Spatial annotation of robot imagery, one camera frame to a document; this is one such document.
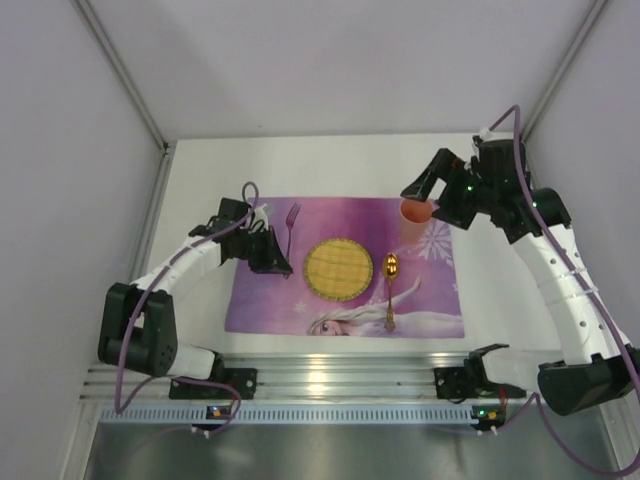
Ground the purple cable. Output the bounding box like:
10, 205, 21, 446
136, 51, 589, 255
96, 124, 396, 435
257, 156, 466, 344
484, 105, 640, 476
114, 181, 261, 436

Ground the gold fork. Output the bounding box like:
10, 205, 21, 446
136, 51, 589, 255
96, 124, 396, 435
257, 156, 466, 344
382, 253, 399, 333

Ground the yellow round woven coaster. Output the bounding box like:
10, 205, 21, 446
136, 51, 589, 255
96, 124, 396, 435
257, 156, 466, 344
303, 238, 374, 302

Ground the aluminium mounting rail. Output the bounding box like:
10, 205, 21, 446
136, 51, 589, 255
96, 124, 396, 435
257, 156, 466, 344
79, 352, 566, 403

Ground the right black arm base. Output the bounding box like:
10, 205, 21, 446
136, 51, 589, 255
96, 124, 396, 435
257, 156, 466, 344
433, 344, 526, 403

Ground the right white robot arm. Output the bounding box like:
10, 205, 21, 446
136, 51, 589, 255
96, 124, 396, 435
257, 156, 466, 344
401, 139, 639, 416

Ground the perforated grey cable duct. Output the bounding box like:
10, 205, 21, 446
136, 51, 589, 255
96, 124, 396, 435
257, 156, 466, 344
100, 403, 505, 425

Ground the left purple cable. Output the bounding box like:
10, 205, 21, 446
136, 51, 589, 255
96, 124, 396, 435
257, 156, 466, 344
114, 181, 261, 436

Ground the pink plastic cup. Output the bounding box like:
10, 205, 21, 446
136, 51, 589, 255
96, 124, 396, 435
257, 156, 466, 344
399, 199, 434, 244

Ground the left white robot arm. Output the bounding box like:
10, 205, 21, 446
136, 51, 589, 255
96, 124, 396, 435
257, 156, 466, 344
97, 198, 293, 380

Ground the purple Frozen placemat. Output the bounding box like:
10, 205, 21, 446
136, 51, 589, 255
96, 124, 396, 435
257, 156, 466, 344
225, 197, 465, 339

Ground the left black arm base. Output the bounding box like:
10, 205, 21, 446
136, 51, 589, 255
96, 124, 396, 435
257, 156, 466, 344
168, 368, 258, 400

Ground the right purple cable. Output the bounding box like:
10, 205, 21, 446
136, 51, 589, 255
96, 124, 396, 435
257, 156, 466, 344
484, 105, 640, 476

